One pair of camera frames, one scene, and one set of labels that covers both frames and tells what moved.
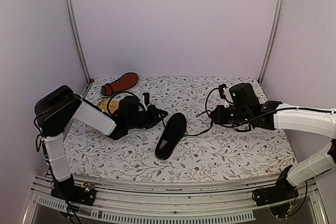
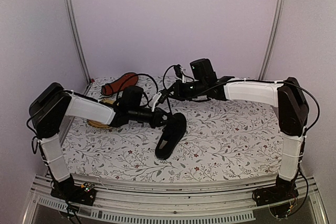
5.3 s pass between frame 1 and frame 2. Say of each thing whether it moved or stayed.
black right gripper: moved
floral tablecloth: stayed
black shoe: stayed
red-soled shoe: stayed
